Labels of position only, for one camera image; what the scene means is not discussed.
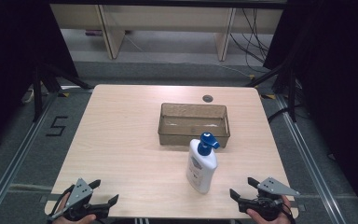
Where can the person's left hand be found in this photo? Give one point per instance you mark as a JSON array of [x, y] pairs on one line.
[[62, 203]]

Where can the dark curtain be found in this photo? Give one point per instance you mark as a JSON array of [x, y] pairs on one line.
[[6, 62], [338, 77]]

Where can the white pump bottle blue cap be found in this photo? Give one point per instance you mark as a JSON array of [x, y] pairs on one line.
[[200, 169]]

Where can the beige wooden desk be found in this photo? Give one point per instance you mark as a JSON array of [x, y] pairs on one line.
[[167, 17]]

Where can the person's right hand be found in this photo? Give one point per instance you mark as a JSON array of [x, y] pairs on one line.
[[284, 214]]

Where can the clear brown plastic box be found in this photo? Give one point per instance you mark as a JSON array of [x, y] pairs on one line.
[[180, 124]]

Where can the black metal stand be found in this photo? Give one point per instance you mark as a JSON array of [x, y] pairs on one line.
[[292, 96], [38, 93]]

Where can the aluminium floor rail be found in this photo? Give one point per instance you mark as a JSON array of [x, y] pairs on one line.
[[15, 161], [310, 161]]

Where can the grey round table grommet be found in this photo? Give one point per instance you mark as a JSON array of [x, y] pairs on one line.
[[207, 98]]

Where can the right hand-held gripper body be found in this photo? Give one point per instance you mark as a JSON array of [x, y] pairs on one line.
[[265, 203]]

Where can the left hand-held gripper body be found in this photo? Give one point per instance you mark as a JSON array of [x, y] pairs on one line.
[[80, 192]]

